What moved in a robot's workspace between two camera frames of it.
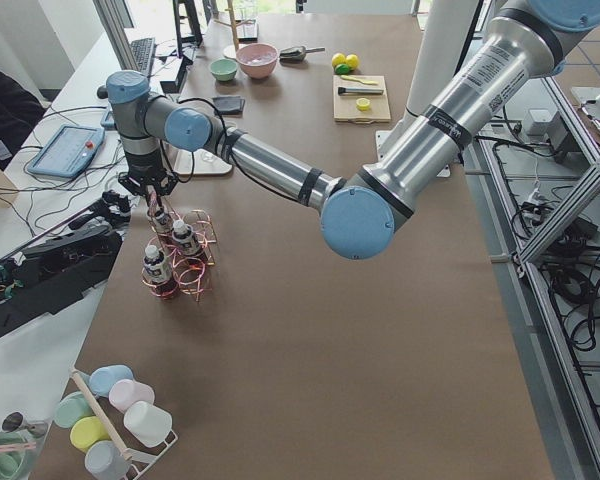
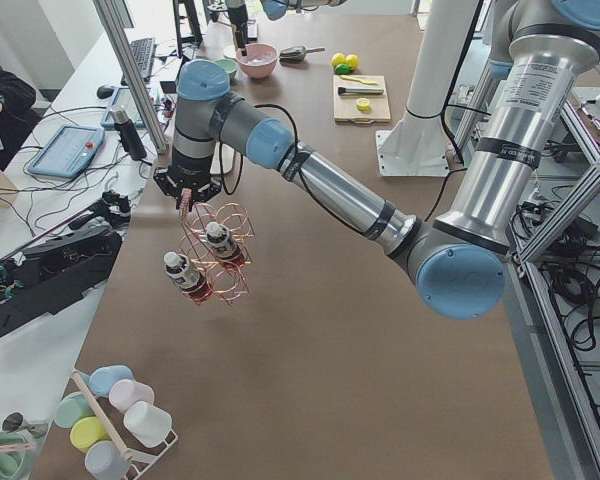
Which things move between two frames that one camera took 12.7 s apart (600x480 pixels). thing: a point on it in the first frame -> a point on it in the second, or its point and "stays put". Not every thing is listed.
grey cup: [105, 460] stays put
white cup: [148, 424] stays put
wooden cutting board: [361, 98] stays put
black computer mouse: [102, 92] stays put
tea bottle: [162, 223] -> [221, 241]
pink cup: [125, 392] stays put
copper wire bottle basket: [183, 246] -> [217, 240]
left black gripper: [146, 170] -> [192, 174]
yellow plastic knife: [359, 80] stays put
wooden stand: [234, 27] -> [230, 51]
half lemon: [362, 104] stays put
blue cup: [103, 378] stays put
